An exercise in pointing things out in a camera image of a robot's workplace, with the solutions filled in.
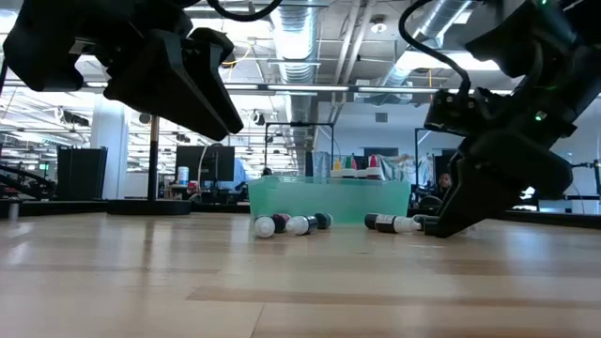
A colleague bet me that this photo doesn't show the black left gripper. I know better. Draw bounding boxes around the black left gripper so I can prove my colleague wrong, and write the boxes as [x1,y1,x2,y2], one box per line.
[2,0,232,143]

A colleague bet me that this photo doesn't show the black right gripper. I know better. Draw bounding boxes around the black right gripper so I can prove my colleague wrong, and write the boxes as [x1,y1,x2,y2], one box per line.
[424,131,576,239]

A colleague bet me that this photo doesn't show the small red food coloring bottle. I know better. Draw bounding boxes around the small red food coloring bottle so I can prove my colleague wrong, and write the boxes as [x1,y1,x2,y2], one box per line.
[374,213,423,235]
[270,213,292,235]

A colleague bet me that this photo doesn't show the small teal food coloring bottle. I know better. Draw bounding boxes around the small teal food coloring bottle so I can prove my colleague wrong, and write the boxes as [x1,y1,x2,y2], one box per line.
[313,211,334,231]

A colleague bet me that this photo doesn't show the person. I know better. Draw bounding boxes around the person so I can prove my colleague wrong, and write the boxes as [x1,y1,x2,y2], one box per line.
[435,172,455,198]
[232,157,251,189]

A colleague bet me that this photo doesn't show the grey draped cloth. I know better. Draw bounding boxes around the grey draped cloth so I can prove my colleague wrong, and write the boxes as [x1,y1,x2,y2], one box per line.
[382,154,436,185]

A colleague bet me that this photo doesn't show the black computer monitor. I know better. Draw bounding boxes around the black computer monitor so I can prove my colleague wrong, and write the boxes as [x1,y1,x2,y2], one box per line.
[176,145,236,184]

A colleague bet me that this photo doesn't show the black cabinet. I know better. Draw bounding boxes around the black cabinet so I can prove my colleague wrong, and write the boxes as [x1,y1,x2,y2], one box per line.
[55,146,109,201]

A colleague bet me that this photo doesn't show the green translucent plastic bin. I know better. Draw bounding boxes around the green translucent plastic bin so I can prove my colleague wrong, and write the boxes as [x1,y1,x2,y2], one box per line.
[246,176,412,225]

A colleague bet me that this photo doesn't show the black left camera cable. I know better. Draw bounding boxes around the black left camera cable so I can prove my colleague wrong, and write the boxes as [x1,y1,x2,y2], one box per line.
[205,0,284,23]

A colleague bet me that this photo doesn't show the black camera cable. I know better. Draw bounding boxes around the black camera cable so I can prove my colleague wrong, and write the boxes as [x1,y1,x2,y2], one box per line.
[205,0,284,23]
[397,0,473,94]

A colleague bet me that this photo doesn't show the black metal frame stand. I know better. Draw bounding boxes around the black metal frame stand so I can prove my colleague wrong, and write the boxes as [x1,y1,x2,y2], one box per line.
[264,120,335,177]
[413,126,439,190]

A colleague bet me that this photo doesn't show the silver ceiling duct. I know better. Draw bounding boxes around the silver ceiling duct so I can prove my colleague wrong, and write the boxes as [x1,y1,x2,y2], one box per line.
[268,0,321,175]
[380,0,470,90]

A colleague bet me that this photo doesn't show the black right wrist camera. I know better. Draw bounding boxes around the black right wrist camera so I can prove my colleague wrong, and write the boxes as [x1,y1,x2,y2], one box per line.
[424,88,485,138]

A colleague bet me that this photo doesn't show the black right camera cable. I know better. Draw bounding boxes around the black right camera cable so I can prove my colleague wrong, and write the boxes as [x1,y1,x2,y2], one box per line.
[397,0,473,94]

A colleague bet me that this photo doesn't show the black aluminium table frame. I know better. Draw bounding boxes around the black aluminium table frame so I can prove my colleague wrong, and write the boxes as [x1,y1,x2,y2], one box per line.
[0,199,601,231]

